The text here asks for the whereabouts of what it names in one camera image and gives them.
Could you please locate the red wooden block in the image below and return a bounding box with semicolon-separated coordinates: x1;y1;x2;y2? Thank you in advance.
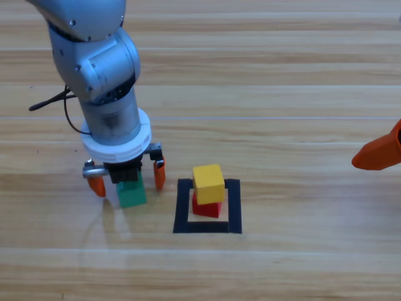
191;191;223;219

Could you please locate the yellow wooden block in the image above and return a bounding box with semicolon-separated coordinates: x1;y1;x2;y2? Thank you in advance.
192;164;226;204

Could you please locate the thin dark arm wire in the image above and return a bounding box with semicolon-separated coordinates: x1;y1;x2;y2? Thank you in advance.
63;84;93;136

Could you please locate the thick black camera cable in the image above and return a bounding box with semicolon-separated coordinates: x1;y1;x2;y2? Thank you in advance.
28;84;79;112

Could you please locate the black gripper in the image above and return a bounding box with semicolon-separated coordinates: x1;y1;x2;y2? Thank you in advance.
82;142;166;198

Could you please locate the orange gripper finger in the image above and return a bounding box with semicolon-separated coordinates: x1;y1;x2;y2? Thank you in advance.
351;119;401;172

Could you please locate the green wooden block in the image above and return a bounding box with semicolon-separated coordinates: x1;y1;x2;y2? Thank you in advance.
115;171;147;208

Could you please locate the black tape square outline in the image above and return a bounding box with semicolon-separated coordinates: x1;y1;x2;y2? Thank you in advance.
172;178;243;235

